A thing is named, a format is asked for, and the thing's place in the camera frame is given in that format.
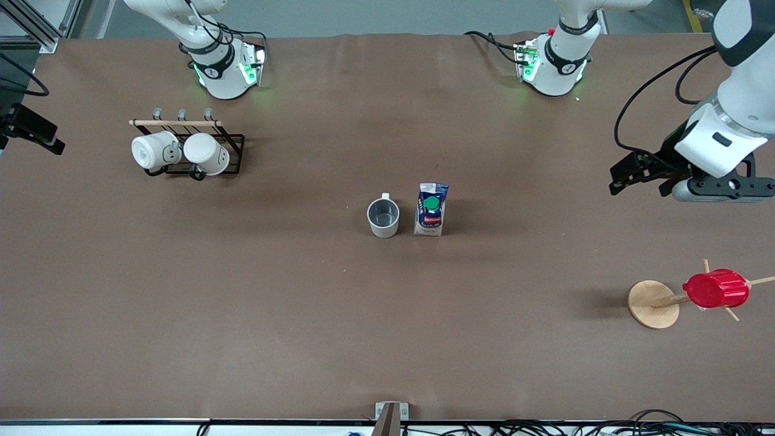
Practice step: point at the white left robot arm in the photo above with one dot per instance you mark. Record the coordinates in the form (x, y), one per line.
(560, 66)

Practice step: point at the red ribbed cup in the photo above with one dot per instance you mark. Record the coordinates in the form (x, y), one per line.
(715, 289)

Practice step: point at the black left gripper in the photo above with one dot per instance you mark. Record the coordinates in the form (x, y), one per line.
(668, 159)

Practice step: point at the white mug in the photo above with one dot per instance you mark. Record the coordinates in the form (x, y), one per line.
(151, 151)
(207, 153)

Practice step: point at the wooden mug tree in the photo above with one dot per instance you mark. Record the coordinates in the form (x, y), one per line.
(652, 304)

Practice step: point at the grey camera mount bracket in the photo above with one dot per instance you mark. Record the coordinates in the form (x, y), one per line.
(390, 415)

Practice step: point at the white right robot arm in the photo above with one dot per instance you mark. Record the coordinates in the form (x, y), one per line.
(221, 72)

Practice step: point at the blue white milk carton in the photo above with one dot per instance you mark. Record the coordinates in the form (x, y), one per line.
(431, 212)

